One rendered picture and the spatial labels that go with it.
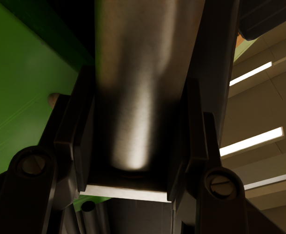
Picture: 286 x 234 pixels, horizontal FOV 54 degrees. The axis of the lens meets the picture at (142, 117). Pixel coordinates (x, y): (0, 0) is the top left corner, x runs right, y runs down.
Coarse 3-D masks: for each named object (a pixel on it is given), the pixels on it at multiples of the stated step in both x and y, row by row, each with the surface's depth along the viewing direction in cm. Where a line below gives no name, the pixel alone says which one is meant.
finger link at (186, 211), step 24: (192, 96) 10; (192, 120) 9; (192, 144) 8; (216, 144) 9; (168, 168) 11; (192, 168) 8; (168, 192) 10; (192, 192) 8; (192, 216) 9; (264, 216) 8
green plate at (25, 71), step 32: (0, 0) 10; (32, 0) 14; (0, 32) 11; (32, 32) 11; (64, 32) 15; (0, 64) 12; (32, 64) 12; (64, 64) 12; (0, 96) 14; (32, 96) 13; (0, 128) 15; (32, 128) 15; (0, 160) 17
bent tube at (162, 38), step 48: (96, 0) 7; (144, 0) 6; (192, 0) 7; (96, 48) 8; (144, 48) 7; (192, 48) 8; (96, 96) 10; (144, 96) 8; (96, 144) 12; (144, 144) 10; (96, 192) 11; (144, 192) 11
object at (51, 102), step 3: (54, 93) 13; (57, 93) 13; (48, 96) 13; (51, 96) 13; (54, 96) 13; (57, 96) 13; (48, 99) 13; (51, 99) 13; (54, 99) 13; (48, 102) 13; (51, 102) 13; (54, 102) 13; (51, 105) 13
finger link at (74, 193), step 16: (80, 80) 10; (64, 96) 10; (80, 96) 9; (64, 112) 9; (80, 112) 9; (48, 128) 9; (64, 128) 8; (80, 128) 8; (48, 144) 9; (64, 144) 8; (80, 144) 8; (64, 160) 8; (80, 160) 9; (0, 176) 8; (64, 176) 8; (80, 176) 9; (64, 192) 8
